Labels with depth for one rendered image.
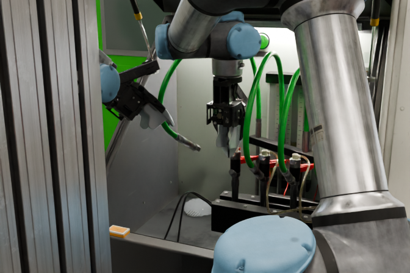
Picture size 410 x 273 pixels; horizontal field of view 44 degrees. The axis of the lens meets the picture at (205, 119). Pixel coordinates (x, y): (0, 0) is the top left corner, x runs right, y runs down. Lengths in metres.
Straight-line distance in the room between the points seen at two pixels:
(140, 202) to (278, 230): 0.99
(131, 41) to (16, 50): 3.86
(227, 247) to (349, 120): 0.22
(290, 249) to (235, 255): 0.06
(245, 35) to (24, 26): 0.74
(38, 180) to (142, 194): 1.18
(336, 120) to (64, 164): 0.36
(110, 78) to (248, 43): 0.30
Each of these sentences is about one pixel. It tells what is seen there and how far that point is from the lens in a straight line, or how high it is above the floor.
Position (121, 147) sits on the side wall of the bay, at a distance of 1.42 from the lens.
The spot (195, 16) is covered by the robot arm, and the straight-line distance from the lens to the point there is 0.84.
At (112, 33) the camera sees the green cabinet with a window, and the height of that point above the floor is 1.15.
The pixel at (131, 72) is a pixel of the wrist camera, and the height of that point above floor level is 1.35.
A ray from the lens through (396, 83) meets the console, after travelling 1.27.
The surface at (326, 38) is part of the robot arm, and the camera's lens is 0.69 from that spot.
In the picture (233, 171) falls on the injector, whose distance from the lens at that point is 1.33.
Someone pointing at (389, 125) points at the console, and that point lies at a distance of 1.27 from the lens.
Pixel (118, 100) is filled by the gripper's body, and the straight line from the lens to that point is 1.17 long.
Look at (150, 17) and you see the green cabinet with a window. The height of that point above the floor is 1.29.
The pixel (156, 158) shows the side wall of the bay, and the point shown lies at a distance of 1.61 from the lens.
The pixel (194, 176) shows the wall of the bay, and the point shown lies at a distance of 1.75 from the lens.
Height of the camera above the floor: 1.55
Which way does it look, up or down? 15 degrees down
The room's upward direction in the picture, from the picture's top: straight up
